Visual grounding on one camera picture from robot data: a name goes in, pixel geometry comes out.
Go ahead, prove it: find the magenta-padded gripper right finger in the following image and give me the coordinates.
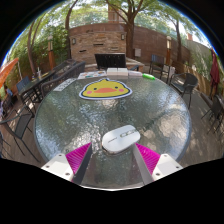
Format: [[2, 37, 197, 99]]
[[132, 143, 184, 186]]

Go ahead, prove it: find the white open book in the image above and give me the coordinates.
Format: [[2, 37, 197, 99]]
[[106, 67, 129, 77]]

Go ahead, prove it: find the small white box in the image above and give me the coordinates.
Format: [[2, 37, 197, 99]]
[[128, 70, 144, 78]]

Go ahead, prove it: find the yellow duck-shaped mouse pad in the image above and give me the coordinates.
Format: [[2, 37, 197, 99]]
[[78, 78, 133, 101]]

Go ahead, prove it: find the white computer mouse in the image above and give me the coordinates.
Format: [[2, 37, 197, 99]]
[[101, 124, 141, 155]]

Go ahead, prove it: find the black mesh armchair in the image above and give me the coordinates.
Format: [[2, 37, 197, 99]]
[[201, 94, 224, 134], [16, 75, 34, 104], [169, 72, 199, 110], [49, 59, 78, 77], [39, 61, 87, 98], [0, 109, 41, 164]]

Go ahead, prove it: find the round dark side table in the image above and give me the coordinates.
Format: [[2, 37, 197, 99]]
[[17, 69, 56, 105]]

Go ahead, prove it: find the wooden lamp post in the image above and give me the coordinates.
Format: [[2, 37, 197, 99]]
[[165, 35, 173, 66], [47, 34, 56, 71]]

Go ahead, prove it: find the closed red parasol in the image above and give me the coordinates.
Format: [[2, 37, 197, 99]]
[[209, 49, 221, 99]]

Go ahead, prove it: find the person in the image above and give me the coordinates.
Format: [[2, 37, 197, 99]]
[[2, 84, 14, 105]]

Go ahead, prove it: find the orange parasol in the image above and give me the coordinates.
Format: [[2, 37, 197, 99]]
[[0, 57, 20, 88]]

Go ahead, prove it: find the colourful printed sheet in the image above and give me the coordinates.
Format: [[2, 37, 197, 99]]
[[77, 70, 108, 80]]

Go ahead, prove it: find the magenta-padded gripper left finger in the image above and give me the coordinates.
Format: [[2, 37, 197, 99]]
[[40, 142, 94, 186]]

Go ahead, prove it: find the black slatted chair with armrests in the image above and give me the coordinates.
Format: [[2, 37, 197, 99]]
[[94, 53, 140, 72]]

